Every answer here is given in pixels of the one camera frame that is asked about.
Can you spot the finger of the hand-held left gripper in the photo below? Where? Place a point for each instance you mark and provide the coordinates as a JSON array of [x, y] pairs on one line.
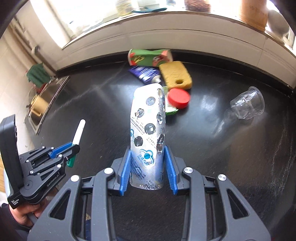
[[69, 154], [61, 147]]

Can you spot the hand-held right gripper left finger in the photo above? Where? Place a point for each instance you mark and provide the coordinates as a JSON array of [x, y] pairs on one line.
[[124, 176]]

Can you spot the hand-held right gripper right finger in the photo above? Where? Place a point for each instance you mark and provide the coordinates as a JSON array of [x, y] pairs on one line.
[[170, 171]]

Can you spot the white green marker pen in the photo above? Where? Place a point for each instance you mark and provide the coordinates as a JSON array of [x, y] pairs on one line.
[[78, 132]]

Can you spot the silver pill blister pack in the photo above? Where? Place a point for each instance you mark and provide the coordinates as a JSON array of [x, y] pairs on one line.
[[148, 139]]

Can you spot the person's left hand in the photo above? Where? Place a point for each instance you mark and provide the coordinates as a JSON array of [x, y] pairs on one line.
[[20, 215]]

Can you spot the yellow mug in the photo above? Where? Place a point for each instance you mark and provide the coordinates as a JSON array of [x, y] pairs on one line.
[[39, 104]]

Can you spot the steel sink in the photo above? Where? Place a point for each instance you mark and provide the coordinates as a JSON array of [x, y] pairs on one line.
[[48, 97]]

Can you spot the small green packet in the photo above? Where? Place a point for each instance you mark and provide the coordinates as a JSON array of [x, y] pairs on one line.
[[171, 112]]

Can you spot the red round lid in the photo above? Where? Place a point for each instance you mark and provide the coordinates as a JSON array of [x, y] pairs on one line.
[[179, 98]]

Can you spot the green cloth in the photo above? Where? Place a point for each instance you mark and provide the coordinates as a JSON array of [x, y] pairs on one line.
[[37, 74]]

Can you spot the yellow sponge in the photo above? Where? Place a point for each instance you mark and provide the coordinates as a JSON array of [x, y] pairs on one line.
[[172, 71]]

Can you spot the blue toothpaste tube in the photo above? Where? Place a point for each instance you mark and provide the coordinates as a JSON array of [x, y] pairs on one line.
[[144, 74]]

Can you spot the clear plastic cup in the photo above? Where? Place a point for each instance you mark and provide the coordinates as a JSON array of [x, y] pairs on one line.
[[247, 104]]

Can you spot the green red snack box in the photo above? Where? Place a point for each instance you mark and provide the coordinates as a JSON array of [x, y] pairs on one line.
[[145, 58]]

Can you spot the yellow oil bottle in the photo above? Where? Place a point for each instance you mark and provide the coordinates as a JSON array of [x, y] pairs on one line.
[[123, 7]]

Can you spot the bamboo utensil holder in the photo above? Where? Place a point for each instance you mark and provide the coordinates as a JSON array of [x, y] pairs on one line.
[[253, 14]]

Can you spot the white stone mortar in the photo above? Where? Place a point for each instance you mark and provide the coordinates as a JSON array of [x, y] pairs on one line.
[[277, 22]]

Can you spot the white wall hook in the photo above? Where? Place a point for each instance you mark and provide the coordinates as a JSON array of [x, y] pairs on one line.
[[35, 49]]

